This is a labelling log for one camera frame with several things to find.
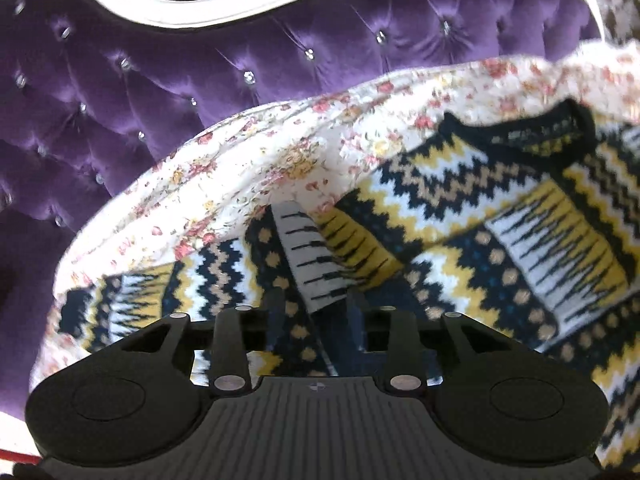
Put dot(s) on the floral quilted blanket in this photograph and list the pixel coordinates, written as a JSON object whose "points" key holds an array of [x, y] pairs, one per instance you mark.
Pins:
{"points": [[250, 160]]}

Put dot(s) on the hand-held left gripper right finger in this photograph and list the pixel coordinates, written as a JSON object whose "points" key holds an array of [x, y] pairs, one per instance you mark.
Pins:
{"points": [[359, 315]]}

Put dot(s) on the purple tufted velvet headboard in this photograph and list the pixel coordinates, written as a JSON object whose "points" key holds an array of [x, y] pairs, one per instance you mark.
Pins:
{"points": [[125, 110]]}

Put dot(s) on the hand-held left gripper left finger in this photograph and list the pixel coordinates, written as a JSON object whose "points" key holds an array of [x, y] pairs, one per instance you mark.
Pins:
{"points": [[274, 310]]}

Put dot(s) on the zigzag patterned knit sweater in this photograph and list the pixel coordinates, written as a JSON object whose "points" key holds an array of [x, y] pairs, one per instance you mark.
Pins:
{"points": [[450, 220]]}

